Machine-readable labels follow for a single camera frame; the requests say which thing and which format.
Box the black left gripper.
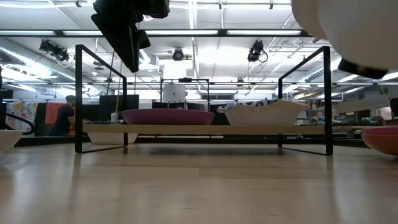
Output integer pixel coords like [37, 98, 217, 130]
[90, 0, 170, 73]

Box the blue patterned paper plate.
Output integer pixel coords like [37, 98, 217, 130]
[86, 132, 139, 145]
[216, 98, 311, 127]
[291, 0, 398, 72]

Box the orange plastic plate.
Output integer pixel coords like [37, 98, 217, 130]
[361, 133, 398, 156]

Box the purple plastic plate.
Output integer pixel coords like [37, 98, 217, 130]
[121, 108, 215, 126]

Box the white bowl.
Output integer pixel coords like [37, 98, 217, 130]
[0, 129, 24, 154]

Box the cluttered workbench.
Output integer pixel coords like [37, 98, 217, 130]
[310, 93, 398, 138]

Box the white cylinder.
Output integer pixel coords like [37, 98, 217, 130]
[162, 83, 187, 103]

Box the black monitor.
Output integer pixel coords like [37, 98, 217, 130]
[98, 94, 140, 123]

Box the black overhead light beam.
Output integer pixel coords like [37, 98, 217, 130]
[0, 29, 312, 38]

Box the person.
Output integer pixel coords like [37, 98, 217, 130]
[49, 95, 76, 137]

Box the colourful poster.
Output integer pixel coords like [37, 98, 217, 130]
[5, 101, 39, 133]

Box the black overhead camera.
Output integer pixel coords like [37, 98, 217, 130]
[39, 39, 70, 62]
[172, 47, 185, 62]
[247, 39, 269, 63]

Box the hanging yellow cable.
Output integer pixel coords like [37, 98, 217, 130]
[114, 60, 123, 114]

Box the black metal stand frame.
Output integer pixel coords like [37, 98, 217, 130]
[159, 77, 210, 111]

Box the orange wall panel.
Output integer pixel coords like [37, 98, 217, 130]
[44, 102, 76, 137]

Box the black curved cable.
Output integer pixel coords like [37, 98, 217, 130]
[0, 110, 35, 136]

